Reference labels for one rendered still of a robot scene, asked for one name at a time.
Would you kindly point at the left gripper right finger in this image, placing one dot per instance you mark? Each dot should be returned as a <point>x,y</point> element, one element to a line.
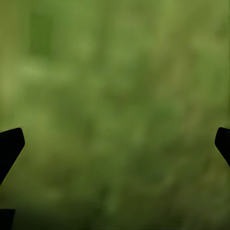
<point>222,142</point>

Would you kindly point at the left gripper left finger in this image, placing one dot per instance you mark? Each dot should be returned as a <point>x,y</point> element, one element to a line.
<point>11,144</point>

